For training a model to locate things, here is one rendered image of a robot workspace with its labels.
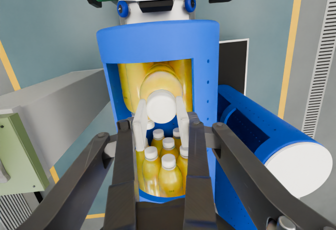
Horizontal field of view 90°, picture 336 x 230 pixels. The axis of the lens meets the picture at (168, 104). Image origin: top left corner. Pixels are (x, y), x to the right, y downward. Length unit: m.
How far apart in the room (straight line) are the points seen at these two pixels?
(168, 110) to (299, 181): 0.76
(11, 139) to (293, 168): 1.01
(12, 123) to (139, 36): 0.55
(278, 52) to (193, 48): 1.57
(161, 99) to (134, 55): 0.13
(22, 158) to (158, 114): 0.64
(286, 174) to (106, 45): 0.77
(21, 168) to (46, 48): 1.20
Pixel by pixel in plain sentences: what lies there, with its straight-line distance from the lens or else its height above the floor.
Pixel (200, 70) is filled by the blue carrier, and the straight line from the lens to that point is 0.34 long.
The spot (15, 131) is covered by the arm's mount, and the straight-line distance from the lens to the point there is 0.74.
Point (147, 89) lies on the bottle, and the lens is 0.24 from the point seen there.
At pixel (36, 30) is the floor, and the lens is 1.84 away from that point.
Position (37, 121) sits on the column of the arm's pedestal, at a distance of 0.86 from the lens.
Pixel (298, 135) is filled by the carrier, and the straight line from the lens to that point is 0.83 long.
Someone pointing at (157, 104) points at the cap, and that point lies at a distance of 0.21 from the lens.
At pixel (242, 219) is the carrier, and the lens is 1.25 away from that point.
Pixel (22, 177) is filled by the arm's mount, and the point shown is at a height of 1.04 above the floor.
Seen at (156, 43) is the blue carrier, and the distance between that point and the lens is 0.30.
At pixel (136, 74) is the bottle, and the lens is 0.40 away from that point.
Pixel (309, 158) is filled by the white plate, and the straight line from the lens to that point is 0.85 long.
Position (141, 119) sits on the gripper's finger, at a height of 1.39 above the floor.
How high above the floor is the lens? 1.54
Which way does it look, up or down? 70 degrees down
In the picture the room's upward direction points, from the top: 174 degrees clockwise
